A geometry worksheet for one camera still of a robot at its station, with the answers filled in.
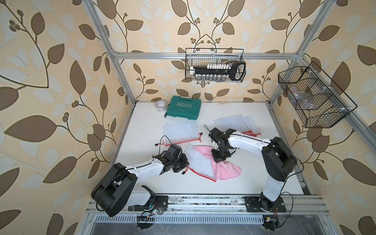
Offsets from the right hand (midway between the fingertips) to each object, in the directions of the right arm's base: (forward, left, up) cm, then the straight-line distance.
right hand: (216, 160), depth 88 cm
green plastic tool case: (+43, +25, +4) cm, 49 cm away
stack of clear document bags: (+24, +23, -2) cm, 33 cm away
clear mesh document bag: (0, +10, -3) cm, 10 cm away
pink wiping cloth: (-6, -4, 0) cm, 7 cm away
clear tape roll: (+48, +39, 0) cm, 62 cm away
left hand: (0, +17, +2) cm, 17 cm away
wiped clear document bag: (+28, -25, -2) cm, 37 cm away
